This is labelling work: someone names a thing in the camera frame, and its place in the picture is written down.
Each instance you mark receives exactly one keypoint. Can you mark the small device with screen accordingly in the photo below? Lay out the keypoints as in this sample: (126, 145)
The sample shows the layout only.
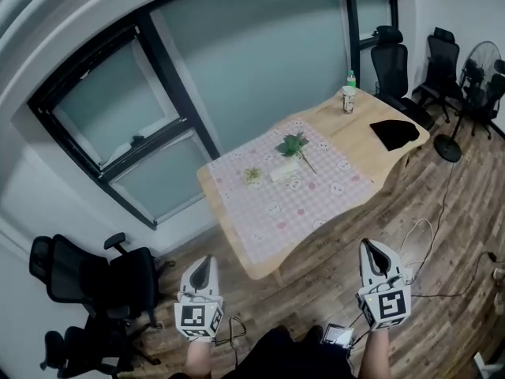
(338, 335)

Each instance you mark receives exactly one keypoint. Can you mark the green artificial leaf sprig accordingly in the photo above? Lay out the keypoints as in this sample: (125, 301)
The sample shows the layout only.
(294, 145)

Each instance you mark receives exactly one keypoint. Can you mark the person's right forearm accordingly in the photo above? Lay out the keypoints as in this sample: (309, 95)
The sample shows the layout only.
(376, 353)

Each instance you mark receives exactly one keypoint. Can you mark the black cloth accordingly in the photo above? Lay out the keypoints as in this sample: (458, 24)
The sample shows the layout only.
(394, 132)

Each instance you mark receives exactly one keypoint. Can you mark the small yellow-green artificial plant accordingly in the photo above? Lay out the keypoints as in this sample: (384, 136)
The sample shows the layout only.
(251, 175)

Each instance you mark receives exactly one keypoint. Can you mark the black standing fan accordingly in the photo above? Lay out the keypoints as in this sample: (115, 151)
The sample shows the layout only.
(479, 63)

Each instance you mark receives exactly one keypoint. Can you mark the person's left forearm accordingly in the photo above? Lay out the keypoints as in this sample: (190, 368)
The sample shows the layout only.
(199, 359)

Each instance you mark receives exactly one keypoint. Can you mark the green-capped plastic bottle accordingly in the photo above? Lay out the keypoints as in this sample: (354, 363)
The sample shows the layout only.
(351, 79)

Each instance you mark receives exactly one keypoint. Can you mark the pink checked tablecloth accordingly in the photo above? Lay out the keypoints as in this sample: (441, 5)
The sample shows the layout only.
(288, 188)

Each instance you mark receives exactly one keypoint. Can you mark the person's black clothing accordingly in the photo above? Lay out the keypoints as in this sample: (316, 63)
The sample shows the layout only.
(292, 355)

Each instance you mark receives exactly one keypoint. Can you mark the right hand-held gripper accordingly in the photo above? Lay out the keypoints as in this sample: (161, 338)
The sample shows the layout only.
(388, 306)

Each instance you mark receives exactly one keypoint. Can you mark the black window frame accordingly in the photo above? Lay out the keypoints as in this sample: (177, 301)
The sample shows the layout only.
(146, 42)

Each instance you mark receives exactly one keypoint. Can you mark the black office chair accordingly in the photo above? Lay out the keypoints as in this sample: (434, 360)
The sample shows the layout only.
(442, 65)
(493, 93)
(79, 350)
(390, 65)
(98, 278)

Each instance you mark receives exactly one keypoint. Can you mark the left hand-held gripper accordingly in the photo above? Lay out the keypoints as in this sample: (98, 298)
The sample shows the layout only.
(199, 318)

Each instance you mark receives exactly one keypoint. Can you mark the wooden table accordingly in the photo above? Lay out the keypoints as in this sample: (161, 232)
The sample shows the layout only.
(355, 132)

